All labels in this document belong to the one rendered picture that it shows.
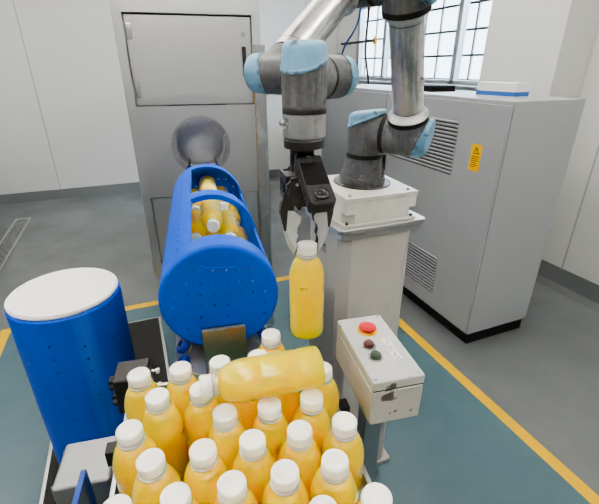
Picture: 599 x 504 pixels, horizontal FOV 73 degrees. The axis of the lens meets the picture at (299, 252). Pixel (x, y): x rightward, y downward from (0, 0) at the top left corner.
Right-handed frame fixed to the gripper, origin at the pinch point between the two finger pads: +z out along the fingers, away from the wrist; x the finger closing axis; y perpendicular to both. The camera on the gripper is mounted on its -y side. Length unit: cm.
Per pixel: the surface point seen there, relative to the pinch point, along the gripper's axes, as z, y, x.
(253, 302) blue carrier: 21.7, 17.4, 9.0
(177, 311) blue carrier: 21.1, 17.0, 27.1
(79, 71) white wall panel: -22, 510, 148
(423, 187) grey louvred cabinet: 43, 163, -122
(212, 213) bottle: 11, 55, 16
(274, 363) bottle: 11.7, -17.2, 9.9
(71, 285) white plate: 25, 44, 57
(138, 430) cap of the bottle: 18.0, -19.8, 31.4
